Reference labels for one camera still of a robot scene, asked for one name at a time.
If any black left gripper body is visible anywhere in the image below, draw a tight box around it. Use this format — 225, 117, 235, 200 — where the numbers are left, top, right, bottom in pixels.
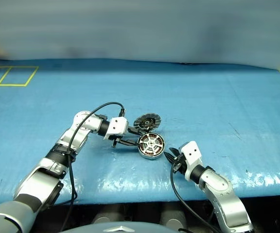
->
108, 134, 123, 149

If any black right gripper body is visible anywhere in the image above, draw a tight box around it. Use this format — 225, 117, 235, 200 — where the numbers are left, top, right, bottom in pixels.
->
171, 155, 187, 174

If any silver ribbed motor lid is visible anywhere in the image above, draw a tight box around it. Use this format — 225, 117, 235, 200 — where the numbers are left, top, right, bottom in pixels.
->
133, 113, 162, 133

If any motor housing with copper windings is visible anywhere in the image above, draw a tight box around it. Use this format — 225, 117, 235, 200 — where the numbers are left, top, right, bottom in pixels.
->
137, 133, 166, 160

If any silver spoked rotor wheel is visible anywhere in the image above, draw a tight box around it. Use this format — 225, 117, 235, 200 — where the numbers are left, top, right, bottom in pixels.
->
140, 134, 165, 155

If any grey rounded cylinder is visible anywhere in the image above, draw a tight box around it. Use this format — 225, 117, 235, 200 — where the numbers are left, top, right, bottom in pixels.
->
158, 203, 192, 228
91, 205, 129, 225

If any grey robot torso with emblem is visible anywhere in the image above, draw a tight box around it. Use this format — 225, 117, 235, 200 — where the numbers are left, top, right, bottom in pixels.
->
64, 220, 177, 233

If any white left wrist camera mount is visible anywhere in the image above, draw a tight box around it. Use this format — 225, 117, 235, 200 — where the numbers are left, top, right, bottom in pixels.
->
105, 116, 129, 142

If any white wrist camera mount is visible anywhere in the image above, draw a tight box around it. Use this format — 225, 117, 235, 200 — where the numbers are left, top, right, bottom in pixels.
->
178, 140, 203, 182
105, 116, 129, 142

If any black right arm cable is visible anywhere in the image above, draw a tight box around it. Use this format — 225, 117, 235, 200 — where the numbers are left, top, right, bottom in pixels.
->
170, 162, 220, 233

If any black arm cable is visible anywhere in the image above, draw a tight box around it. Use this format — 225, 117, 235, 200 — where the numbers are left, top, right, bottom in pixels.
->
59, 101, 127, 233
170, 162, 220, 233

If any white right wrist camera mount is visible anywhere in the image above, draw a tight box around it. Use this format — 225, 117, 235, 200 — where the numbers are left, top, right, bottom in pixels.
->
178, 140, 203, 182

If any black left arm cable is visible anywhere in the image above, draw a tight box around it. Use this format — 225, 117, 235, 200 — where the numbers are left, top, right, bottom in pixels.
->
59, 101, 127, 233

